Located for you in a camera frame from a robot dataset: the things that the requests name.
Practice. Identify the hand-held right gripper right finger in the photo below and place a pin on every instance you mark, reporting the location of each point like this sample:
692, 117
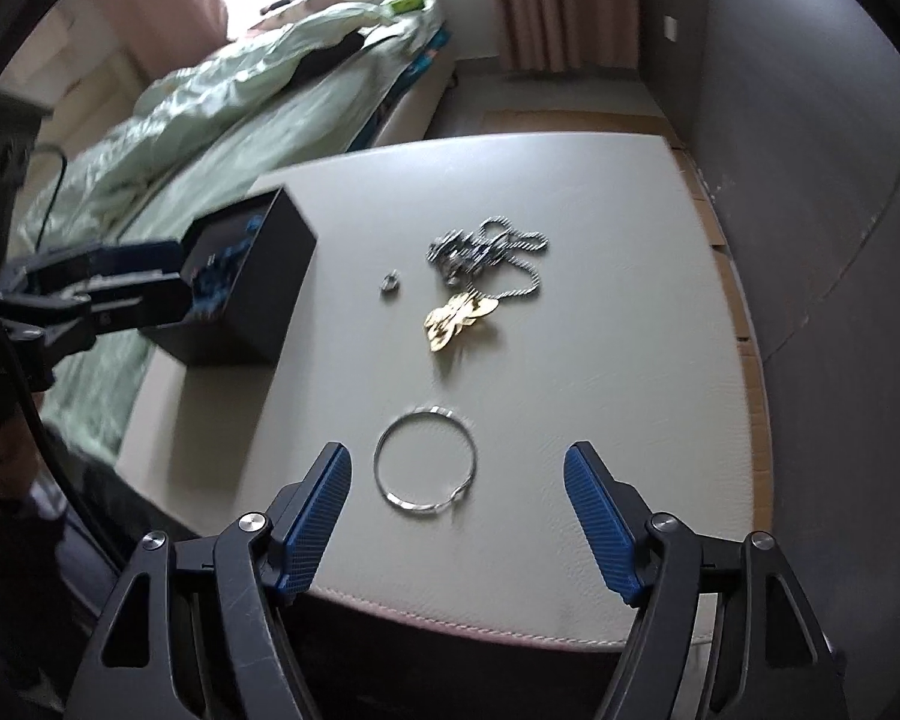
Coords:
600, 525

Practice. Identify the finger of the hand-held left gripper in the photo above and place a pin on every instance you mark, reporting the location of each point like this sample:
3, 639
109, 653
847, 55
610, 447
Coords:
142, 300
120, 255

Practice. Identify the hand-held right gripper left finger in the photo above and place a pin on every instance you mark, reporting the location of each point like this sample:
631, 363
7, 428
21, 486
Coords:
315, 517

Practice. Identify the silver bangle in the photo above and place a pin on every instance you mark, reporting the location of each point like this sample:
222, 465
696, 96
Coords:
409, 502

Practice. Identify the black jewelry box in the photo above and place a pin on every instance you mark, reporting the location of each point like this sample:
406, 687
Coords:
270, 315

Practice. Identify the person's left hand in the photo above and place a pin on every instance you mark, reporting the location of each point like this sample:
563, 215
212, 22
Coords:
7, 457

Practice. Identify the light green quilt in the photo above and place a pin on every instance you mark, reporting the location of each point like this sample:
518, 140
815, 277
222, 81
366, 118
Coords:
232, 67

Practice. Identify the green bed sheet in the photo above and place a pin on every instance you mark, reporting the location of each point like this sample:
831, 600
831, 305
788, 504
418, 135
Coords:
307, 120

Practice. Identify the pink curtain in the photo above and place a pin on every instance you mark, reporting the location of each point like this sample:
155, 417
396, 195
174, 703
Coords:
187, 0
555, 0

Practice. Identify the gold butterfly ornament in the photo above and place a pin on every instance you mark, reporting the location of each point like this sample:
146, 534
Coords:
457, 315

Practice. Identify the black cloth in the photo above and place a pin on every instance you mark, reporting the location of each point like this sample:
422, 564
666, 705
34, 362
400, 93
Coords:
330, 49

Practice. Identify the blue printed mattress pad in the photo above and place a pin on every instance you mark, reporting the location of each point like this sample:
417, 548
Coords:
424, 60

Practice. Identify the small green box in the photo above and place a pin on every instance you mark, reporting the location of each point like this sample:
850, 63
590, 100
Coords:
410, 1

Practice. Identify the dark grey wardrobe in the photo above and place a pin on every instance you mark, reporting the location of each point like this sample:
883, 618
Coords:
795, 165

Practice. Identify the white wall switch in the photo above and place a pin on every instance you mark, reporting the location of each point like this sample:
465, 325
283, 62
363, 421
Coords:
671, 28

